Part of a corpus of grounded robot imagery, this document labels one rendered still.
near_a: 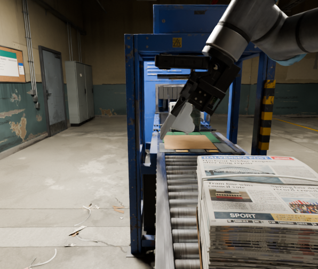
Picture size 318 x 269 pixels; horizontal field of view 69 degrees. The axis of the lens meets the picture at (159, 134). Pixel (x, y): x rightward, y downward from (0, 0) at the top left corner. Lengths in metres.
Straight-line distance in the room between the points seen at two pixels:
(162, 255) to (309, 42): 0.58
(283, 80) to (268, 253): 9.79
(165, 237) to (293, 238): 0.41
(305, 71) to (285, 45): 10.01
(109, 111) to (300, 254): 8.93
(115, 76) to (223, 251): 8.83
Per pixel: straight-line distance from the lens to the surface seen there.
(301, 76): 10.48
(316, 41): 0.50
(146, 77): 3.83
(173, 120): 0.46
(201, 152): 1.60
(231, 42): 0.49
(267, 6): 0.53
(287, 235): 0.43
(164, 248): 0.71
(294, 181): 0.62
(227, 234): 0.41
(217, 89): 0.49
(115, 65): 9.14
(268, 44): 0.55
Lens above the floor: 1.24
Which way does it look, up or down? 12 degrees down
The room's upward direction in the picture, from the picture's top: straight up
